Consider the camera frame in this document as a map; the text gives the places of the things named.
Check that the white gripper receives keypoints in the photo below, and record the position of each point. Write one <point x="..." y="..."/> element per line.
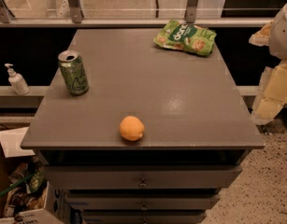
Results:
<point x="282" y="36"/>

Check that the orange fruit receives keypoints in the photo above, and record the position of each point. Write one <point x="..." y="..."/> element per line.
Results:
<point x="131" y="128"/>

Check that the grey drawer cabinet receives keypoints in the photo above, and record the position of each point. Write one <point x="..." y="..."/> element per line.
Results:
<point x="197" y="131"/>

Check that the green snack bag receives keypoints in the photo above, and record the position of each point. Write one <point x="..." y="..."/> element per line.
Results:
<point x="186" y="37"/>

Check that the green soda can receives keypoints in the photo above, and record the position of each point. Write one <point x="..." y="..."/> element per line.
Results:
<point x="73" y="72"/>

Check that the white pump dispenser bottle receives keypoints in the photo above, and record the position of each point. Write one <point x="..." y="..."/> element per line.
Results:
<point x="16" y="80"/>

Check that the white carton box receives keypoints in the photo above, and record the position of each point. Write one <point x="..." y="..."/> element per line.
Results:
<point x="56" y="210"/>

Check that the metal glass railing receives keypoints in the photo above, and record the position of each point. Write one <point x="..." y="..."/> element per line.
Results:
<point x="137" y="13"/>

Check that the cardboard box with trash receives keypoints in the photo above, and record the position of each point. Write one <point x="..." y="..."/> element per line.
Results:
<point x="22" y="187"/>

